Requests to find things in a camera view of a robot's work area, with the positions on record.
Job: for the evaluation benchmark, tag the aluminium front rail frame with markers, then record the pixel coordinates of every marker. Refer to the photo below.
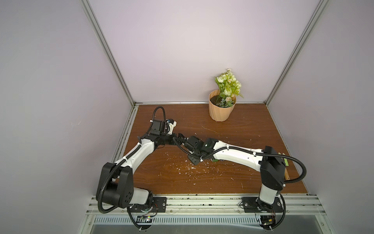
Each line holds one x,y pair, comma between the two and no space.
211,214

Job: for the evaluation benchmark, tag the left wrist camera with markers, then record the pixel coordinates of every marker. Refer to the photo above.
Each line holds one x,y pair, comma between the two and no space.
162,127

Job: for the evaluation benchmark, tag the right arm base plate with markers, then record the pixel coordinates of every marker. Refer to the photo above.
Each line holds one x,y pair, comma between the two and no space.
255,205

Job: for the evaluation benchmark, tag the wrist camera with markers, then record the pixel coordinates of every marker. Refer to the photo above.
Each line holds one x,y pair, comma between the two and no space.
194,144
162,127

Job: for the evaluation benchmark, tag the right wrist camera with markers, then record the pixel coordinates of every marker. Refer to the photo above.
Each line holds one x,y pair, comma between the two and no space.
194,144

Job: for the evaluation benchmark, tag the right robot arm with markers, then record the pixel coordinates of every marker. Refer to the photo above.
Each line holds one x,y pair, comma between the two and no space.
271,168

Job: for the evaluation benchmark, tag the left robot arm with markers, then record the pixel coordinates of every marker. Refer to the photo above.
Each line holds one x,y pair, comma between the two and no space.
116,185

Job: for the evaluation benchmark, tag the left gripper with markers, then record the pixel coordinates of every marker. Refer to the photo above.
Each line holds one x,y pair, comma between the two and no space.
172,142

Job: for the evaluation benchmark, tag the green white artificial flowers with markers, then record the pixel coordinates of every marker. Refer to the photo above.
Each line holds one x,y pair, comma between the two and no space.
229,89

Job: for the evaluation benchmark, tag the green garden fork toy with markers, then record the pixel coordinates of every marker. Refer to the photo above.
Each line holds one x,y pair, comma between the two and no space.
285,163

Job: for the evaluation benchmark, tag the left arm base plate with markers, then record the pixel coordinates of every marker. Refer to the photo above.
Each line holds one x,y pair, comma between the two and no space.
157,205

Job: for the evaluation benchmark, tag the beige ribbed flower pot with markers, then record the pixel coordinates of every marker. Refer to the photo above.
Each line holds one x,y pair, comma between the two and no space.
217,113

